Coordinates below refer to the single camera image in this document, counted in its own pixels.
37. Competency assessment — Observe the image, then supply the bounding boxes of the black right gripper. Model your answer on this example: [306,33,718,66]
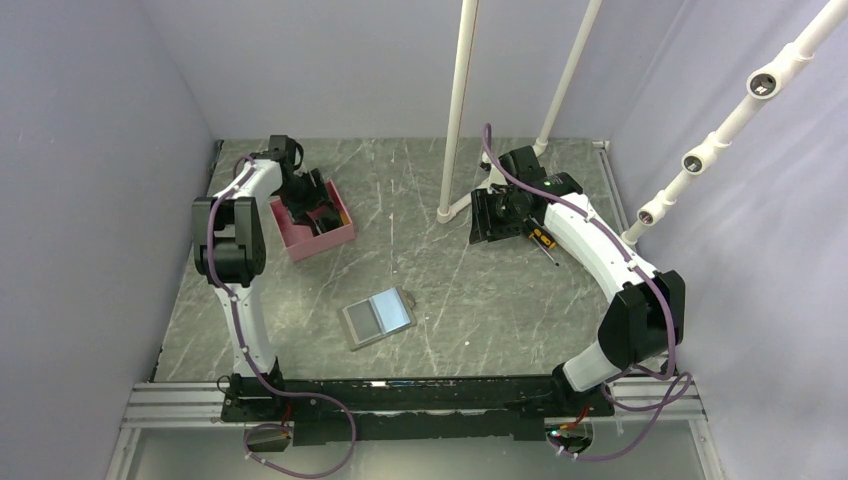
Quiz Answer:
[469,186,531,244]

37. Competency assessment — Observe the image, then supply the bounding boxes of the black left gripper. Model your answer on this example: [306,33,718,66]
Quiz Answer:
[277,169,337,228]

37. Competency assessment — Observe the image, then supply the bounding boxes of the grey leather card holder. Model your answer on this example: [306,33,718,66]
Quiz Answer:
[338,286,417,351]

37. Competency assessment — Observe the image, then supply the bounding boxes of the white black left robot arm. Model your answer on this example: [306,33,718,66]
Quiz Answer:
[191,135,350,420]

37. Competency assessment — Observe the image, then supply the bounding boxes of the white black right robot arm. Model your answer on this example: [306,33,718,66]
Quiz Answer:
[469,146,686,415]

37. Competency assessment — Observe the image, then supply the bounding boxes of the black cards in box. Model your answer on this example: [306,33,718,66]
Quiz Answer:
[311,210,345,236]

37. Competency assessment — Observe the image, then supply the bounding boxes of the yellow black screwdriver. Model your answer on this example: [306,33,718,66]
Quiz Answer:
[525,227,560,267]

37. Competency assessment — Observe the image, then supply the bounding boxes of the pink plastic box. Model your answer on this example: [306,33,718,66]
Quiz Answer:
[270,180,356,262]

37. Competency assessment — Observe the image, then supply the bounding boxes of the white PVC pipe frame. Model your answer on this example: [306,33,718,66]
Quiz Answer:
[436,1,630,224]

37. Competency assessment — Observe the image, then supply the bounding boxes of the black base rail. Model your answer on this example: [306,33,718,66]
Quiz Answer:
[221,374,614,446]

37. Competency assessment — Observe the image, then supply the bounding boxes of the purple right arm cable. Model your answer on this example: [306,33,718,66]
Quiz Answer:
[480,122,694,464]

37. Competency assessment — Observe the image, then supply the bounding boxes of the aluminium extrusion frame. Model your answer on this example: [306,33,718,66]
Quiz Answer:
[121,136,695,465]

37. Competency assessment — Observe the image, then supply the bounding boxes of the white pipe with camera sockets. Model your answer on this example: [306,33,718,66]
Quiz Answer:
[621,0,847,246]

